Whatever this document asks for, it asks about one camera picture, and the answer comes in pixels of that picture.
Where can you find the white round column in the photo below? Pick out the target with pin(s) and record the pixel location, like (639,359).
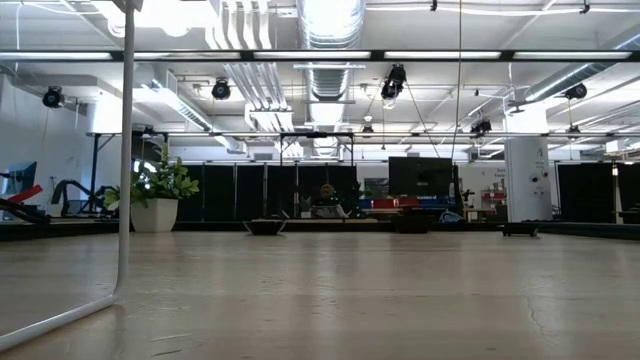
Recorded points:
(527,170)

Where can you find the red bar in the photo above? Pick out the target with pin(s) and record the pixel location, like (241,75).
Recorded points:
(30,194)

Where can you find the person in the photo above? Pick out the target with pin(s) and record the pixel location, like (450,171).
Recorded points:
(327,192)

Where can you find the black ceiling spotlight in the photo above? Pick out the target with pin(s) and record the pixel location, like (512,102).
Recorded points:
(221,89)
(576,91)
(394,82)
(52,96)
(481,126)

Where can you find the silver ribbed ventilation duct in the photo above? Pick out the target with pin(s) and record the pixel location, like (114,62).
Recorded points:
(555,85)
(330,80)

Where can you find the red and blue boxes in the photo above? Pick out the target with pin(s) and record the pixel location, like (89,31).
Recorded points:
(395,203)

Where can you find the rounded square black plate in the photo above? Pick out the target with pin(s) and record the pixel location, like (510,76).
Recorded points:
(264,228)

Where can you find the small square black plate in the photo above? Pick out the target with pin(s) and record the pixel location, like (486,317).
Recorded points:
(520,230)

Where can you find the large black monitor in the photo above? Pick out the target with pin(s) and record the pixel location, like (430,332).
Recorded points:
(420,176)

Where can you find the black partition wall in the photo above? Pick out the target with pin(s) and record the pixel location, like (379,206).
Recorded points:
(585,187)
(220,192)

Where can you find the black background robot arm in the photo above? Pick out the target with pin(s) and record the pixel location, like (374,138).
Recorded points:
(70,189)
(22,212)

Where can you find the black aluminium table frame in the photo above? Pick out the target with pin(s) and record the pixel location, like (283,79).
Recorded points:
(50,231)

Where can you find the black beam with light strips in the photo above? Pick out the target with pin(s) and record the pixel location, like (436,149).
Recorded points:
(377,55)

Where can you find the shelf with red items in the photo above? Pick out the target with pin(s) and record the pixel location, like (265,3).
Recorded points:
(494,196)

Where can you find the green plant in white pot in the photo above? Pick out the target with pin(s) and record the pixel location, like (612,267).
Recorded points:
(155,212)

